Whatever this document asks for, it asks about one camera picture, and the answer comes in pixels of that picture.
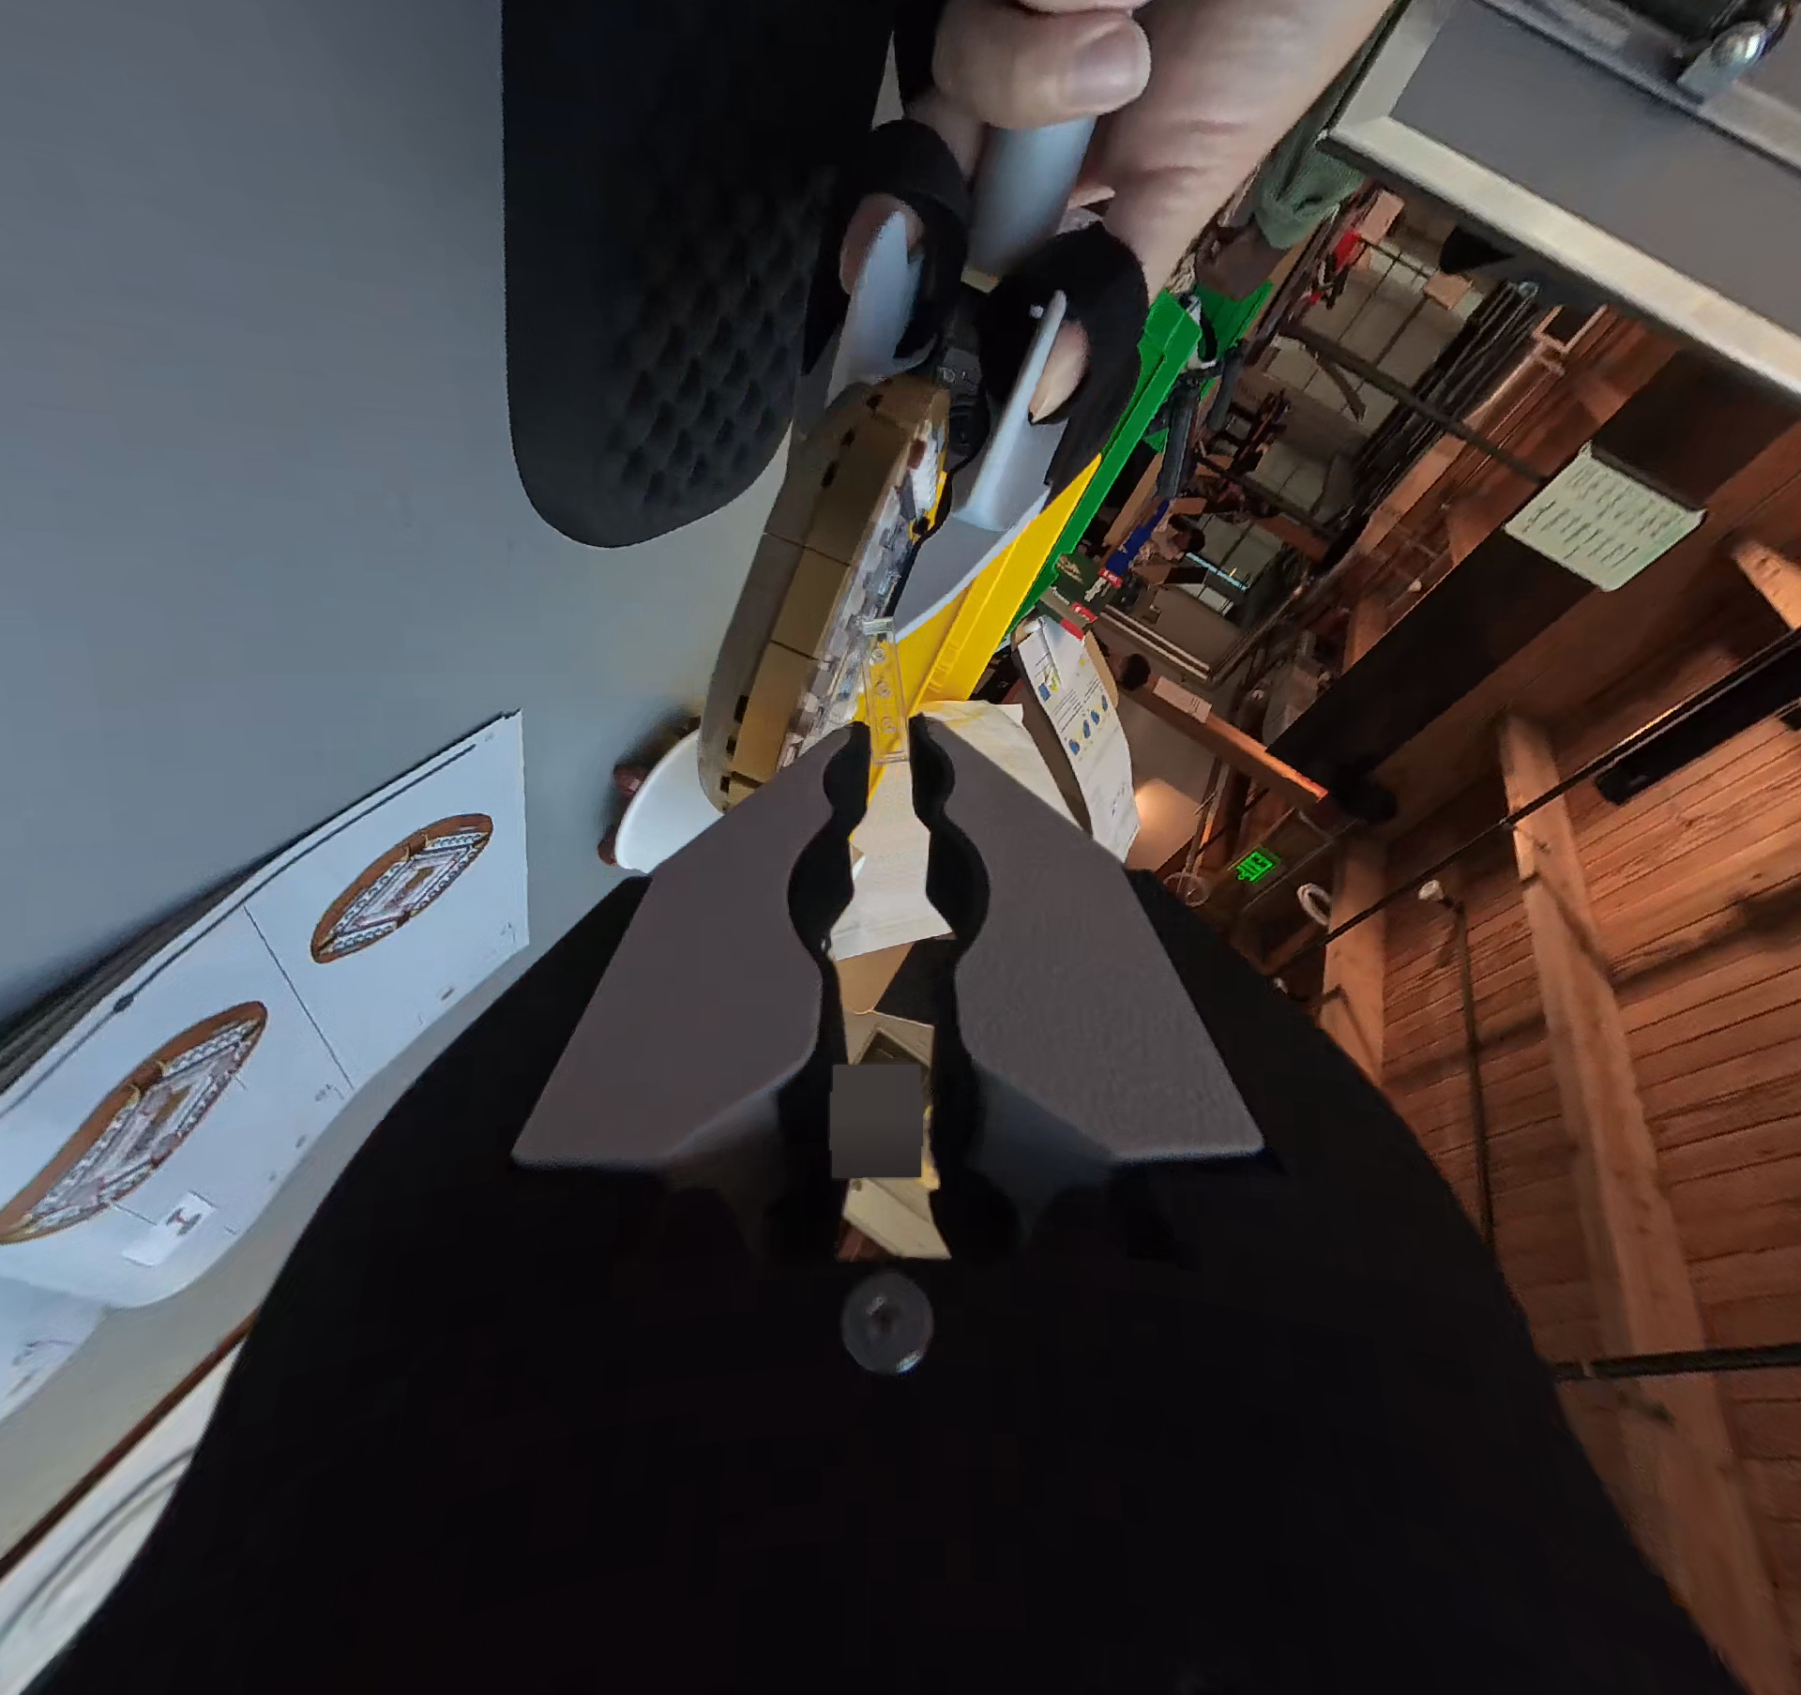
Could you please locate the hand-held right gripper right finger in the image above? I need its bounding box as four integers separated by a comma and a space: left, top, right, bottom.
906, 714, 1263, 1171

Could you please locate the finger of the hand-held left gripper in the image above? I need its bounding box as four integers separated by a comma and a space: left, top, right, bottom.
900, 456, 1056, 634

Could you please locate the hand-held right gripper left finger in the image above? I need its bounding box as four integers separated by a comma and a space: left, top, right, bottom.
509, 720, 869, 1183

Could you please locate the small clear lego piece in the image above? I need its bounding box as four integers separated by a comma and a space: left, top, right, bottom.
861, 632, 923, 761

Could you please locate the round gold lego base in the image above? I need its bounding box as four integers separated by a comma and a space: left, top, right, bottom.
699, 376, 960, 820

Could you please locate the lego instruction booklet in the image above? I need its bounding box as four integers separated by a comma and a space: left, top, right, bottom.
0, 710, 529, 1429

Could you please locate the person's left hand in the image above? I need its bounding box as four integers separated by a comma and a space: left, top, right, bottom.
841, 0, 1464, 423

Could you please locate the yellow plastic bin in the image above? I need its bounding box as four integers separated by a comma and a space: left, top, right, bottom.
869, 456, 1113, 796

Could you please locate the white bowl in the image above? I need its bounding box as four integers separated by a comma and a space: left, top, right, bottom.
611, 730, 734, 876

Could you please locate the printed paper leaflet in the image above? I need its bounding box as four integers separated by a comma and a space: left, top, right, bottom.
1013, 615, 1144, 863

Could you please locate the cream paper bag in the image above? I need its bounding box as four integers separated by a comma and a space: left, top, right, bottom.
829, 699, 1070, 950

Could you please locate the green plastic bin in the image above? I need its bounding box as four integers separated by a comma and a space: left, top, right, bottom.
1013, 281, 1275, 626

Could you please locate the grey metal-framed desk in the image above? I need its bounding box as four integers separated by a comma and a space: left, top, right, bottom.
1322, 0, 1801, 394

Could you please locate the pale wall sign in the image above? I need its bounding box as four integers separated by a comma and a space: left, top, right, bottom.
1501, 443, 1707, 595

